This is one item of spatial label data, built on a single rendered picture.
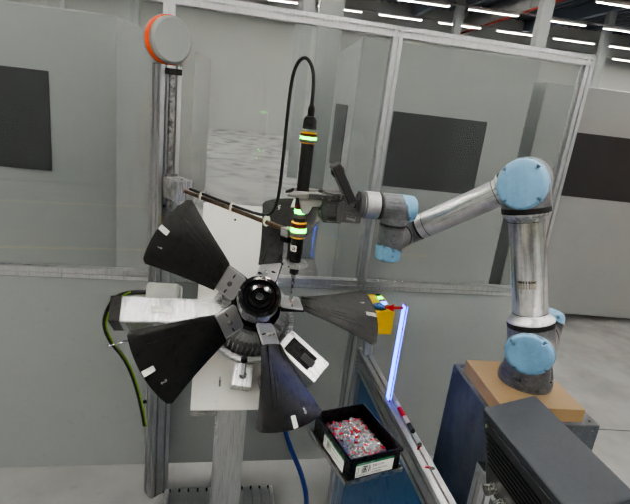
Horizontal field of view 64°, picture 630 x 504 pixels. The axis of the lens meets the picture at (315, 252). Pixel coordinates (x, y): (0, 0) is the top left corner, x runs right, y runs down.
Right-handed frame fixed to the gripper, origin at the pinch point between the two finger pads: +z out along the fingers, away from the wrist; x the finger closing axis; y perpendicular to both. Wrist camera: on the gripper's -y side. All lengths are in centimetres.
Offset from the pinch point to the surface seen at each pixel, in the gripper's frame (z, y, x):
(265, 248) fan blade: 4.1, 20.4, 12.6
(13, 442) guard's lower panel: 99, 133, 70
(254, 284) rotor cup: 7.9, 26.2, -2.6
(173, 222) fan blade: 31.0, 14.0, 11.3
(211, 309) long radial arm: 18.9, 38.8, 7.7
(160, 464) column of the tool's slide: 36, 135, 56
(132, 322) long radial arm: 41, 43, 6
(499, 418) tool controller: -33, 27, -61
